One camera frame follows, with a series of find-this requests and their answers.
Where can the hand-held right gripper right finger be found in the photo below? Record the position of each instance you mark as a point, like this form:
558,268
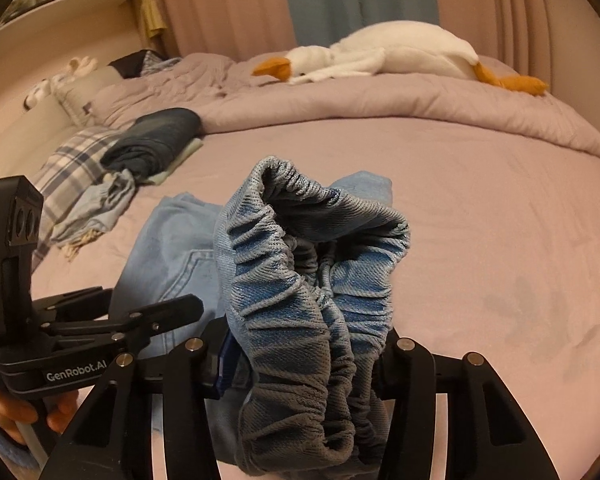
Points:
405,370

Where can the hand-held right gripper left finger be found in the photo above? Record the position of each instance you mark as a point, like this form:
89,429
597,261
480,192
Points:
222,362

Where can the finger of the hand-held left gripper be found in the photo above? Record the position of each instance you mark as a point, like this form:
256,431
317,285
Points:
170,312
75,302

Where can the light blue denim pants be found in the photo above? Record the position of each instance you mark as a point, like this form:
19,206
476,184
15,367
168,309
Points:
305,310

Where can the folded pale blue pants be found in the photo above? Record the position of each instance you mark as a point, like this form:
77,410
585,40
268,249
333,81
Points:
105,200

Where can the folded dark grey pants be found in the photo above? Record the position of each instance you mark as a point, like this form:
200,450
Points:
150,145

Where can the person's left hand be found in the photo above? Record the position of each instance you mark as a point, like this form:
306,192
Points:
10,410

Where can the folded cream patterned cloth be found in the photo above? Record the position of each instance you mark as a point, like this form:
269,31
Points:
77,246

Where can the plaid pillow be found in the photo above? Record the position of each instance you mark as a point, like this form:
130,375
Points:
75,160

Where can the beige padded headboard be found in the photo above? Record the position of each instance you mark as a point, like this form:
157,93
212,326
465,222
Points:
15,135

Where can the folded light green cloth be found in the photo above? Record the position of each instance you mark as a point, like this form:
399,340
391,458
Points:
187,152

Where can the pink bed sheet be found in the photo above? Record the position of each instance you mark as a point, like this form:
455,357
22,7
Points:
480,210

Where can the small black white plush toy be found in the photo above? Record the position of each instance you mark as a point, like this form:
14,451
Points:
37,94

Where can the beige pillow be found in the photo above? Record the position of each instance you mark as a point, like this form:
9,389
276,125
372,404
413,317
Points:
92,92

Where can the black cloth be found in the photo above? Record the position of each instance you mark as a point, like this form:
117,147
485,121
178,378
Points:
127,65

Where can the blue plaid cloth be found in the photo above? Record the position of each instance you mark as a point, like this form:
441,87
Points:
162,62

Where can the pink quilt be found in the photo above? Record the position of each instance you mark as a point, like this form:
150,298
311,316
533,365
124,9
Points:
380,100

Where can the yellow hanging cloth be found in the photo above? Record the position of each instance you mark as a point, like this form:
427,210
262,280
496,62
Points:
154,15

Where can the pink curtain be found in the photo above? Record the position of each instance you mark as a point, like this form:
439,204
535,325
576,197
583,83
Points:
220,5

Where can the white goose plush toy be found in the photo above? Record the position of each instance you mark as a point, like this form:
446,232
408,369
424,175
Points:
405,45

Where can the blue curtain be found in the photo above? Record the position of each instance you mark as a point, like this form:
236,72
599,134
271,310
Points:
330,0

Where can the cream wall shelf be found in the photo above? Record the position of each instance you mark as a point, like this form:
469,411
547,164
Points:
80,5

